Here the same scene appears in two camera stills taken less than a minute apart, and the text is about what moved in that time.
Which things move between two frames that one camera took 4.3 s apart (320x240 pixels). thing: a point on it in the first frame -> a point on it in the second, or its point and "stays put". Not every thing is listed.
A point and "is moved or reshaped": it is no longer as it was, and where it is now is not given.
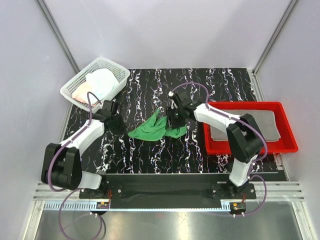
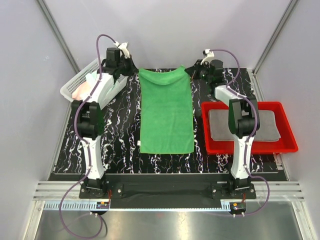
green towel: (154, 129) is moved or reshaped
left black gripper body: (119, 127) -> (125, 66)
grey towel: (266, 121) stays put
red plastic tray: (287, 143) stays put
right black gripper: (170, 122) -> (192, 71)
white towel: (101, 81) stays put
